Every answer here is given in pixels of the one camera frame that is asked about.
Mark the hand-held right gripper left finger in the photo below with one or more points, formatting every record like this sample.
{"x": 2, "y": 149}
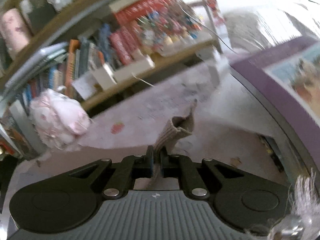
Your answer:
{"x": 150, "y": 166}

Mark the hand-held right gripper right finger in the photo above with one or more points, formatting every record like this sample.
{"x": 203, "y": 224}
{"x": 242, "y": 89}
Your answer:
{"x": 162, "y": 166}

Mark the pink checked cartoon desk mat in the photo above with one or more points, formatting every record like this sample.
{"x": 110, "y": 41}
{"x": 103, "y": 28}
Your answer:
{"x": 140, "y": 115}

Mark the white-framed wooden shelf unit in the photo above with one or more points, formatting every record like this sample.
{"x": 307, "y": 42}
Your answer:
{"x": 105, "y": 96}

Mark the white desk tray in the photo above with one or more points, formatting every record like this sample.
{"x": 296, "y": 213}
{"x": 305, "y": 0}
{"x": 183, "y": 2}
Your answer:
{"x": 135, "y": 70}

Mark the white pen holder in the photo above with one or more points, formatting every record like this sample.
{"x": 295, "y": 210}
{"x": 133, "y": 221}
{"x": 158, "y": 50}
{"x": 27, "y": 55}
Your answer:
{"x": 102, "y": 77}

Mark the pink white plush bunny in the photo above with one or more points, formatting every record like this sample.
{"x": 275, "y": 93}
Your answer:
{"x": 60, "y": 117}

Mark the row of colourful books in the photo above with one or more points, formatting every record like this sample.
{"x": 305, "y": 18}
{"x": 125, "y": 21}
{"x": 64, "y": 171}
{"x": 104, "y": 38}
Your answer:
{"x": 82, "y": 55}

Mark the purple-framed picture book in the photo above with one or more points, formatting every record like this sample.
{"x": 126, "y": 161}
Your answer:
{"x": 275, "y": 80}

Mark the white fluffy charm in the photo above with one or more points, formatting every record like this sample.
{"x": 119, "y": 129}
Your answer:
{"x": 303, "y": 197}

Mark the red box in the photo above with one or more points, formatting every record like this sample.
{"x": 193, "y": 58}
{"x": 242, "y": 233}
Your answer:
{"x": 145, "y": 7}

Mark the pink floral roll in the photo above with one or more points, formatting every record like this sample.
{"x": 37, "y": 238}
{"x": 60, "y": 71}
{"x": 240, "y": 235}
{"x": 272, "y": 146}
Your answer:
{"x": 15, "y": 27}

